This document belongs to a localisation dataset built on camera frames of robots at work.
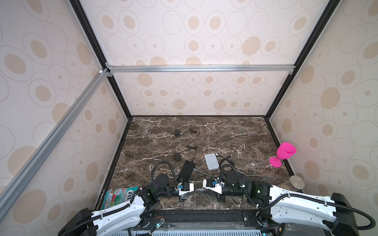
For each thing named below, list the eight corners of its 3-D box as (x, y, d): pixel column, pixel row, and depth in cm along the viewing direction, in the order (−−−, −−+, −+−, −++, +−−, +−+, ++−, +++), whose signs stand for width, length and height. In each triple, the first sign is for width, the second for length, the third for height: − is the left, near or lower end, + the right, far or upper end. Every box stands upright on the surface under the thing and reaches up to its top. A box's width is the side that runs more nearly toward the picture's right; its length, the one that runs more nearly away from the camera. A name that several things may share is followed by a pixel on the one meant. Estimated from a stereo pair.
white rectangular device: (208, 170, 93) (208, 169, 91) (204, 155, 99) (204, 154, 98) (220, 168, 93) (220, 167, 92) (215, 154, 100) (215, 152, 98)
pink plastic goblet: (269, 165, 95) (282, 151, 82) (269, 155, 100) (281, 140, 87) (282, 169, 94) (296, 155, 81) (281, 158, 99) (295, 144, 86)
